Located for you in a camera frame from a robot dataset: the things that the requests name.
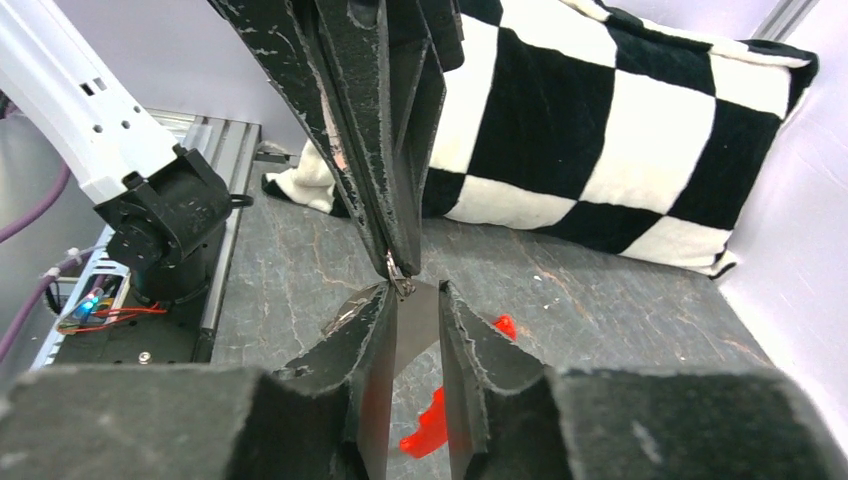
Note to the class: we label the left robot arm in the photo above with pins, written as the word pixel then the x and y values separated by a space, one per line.
pixel 161 199

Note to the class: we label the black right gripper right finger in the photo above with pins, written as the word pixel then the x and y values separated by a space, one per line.
pixel 511 416

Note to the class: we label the left electronics board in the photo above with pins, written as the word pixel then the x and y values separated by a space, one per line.
pixel 95 312

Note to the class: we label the black white checkered pillow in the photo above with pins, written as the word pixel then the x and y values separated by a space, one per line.
pixel 581 121

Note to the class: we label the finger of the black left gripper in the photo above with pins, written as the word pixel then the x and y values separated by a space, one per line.
pixel 282 36
pixel 385 63

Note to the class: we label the red key tag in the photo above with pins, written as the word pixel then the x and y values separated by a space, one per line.
pixel 431 433

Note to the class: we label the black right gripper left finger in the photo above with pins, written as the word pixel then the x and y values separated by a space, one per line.
pixel 324 415

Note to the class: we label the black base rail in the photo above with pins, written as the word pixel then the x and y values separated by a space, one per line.
pixel 173 314

